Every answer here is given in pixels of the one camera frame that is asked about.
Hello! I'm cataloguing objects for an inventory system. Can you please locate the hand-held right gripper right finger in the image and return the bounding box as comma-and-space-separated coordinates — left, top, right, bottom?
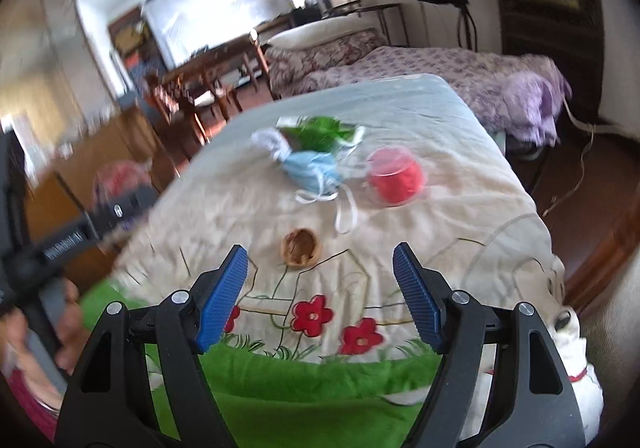
391, 242, 587, 448

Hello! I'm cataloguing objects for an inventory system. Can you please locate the wooden panel cabinet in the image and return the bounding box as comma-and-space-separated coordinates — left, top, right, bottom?
0, 105, 166, 279

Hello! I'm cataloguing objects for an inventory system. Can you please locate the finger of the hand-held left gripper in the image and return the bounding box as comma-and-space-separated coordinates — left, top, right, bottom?
87, 185, 158, 236

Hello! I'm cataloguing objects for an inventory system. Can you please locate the person's left forearm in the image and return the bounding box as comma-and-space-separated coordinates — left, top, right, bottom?
0, 368, 58, 444

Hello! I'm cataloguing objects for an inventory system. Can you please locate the person's left hand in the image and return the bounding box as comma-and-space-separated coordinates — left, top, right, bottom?
0, 278, 96, 411

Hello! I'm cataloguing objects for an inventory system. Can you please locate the white tissue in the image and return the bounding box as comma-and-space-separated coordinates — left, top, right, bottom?
250, 128, 291, 162

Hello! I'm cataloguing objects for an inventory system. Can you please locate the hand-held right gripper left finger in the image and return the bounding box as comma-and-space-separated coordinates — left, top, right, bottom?
54, 244, 251, 448

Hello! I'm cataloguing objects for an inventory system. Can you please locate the purple floral bedsheet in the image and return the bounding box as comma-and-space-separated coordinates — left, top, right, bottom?
320, 45, 573, 146

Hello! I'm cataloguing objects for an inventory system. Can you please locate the red plastic cup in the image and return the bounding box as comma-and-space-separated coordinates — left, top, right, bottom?
364, 144, 428, 207

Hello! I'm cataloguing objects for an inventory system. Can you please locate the wooden table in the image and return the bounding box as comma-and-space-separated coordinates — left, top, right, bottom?
160, 30, 271, 94

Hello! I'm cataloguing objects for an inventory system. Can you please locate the green tea carton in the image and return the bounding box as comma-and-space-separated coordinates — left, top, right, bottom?
277, 115, 366, 151

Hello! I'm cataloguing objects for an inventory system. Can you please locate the carved wooden chair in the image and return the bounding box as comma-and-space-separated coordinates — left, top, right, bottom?
145, 70, 243, 144

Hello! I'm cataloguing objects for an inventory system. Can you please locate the white cable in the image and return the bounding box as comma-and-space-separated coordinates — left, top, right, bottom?
542, 98, 601, 219

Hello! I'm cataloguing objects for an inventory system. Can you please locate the cartoon printed blanket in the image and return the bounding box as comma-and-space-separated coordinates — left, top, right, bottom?
75, 73, 606, 448

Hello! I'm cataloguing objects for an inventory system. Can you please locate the red plastic basket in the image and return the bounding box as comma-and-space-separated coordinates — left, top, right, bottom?
92, 163, 153, 201

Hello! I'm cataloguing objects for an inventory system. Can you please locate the blue face mask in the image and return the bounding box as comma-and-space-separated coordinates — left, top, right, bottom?
280, 150, 357, 235

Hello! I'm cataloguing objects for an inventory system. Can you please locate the walnut shell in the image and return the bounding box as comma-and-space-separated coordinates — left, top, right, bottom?
281, 227, 321, 268

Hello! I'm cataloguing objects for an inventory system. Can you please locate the shelf with boxes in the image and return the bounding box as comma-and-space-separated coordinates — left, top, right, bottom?
107, 5, 168, 79

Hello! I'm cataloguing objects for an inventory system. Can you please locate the white pillow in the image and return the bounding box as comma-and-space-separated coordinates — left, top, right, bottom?
267, 17, 373, 49

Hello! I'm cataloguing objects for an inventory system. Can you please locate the dark framed painting panel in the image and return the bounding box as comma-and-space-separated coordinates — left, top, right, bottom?
485, 0, 608, 121

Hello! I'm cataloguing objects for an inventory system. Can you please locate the round side table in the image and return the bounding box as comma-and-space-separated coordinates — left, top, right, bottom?
325, 0, 406, 46

